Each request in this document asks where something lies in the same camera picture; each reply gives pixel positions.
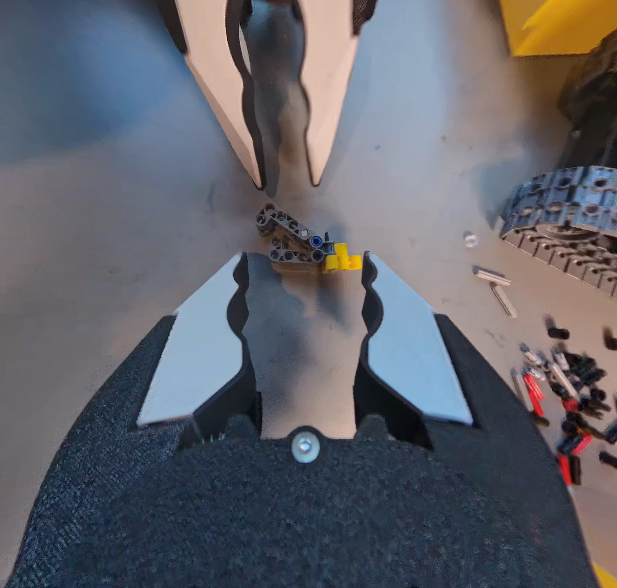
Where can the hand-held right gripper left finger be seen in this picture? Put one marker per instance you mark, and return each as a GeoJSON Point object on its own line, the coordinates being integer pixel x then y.
{"type": "Point", "coordinates": [197, 356]}

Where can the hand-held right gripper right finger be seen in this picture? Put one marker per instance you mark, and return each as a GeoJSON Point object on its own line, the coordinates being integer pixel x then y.
{"type": "Point", "coordinates": [414, 356]}

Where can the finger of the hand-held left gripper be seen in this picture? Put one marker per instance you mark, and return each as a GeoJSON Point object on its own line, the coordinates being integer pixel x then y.
{"type": "Point", "coordinates": [330, 43]}
{"type": "Point", "coordinates": [207, 33]}

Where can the grey yellow toy brick assembly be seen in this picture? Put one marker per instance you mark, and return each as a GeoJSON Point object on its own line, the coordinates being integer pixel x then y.
{"type": "Point", "coordinates": [289, 226]}

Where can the yellow plastic parts bin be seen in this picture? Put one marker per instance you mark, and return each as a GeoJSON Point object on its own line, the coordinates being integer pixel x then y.
{"type": "Point", "coordinates": [554, 24]}

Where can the yellow toy brick cylinder assembly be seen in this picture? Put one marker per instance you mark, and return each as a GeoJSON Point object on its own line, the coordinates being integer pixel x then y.
{"type": "Point", "coordinates": [608, 579]}

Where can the grey desk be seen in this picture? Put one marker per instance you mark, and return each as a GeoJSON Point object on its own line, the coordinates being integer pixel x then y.
{"type": "Point", "coordinates": [434, 115]}

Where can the pile of black red pins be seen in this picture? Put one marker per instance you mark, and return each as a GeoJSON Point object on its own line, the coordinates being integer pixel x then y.
{"type": "Point", "coordinates": [532, 390]}

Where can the clear round toy brick stud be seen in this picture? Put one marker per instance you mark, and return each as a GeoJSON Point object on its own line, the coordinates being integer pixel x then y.
{"type": "Point", "coordinates": [471, 240]}

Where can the tracked toy brick vehicle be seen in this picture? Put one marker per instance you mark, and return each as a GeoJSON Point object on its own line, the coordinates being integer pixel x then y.
{"type": "Point", "coordinates": [569, 212]}

